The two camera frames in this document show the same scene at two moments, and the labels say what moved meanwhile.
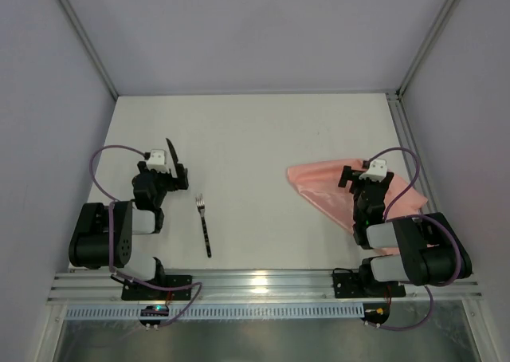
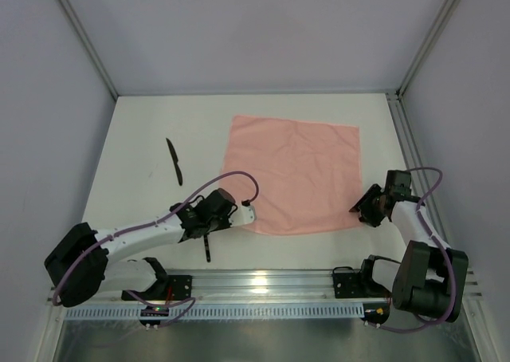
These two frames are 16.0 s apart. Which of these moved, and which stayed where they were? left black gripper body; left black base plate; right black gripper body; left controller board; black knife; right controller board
Moved: right black gripper body; left black gripper body
Stayed: black knife; right controller board; left black base plate; left controller board
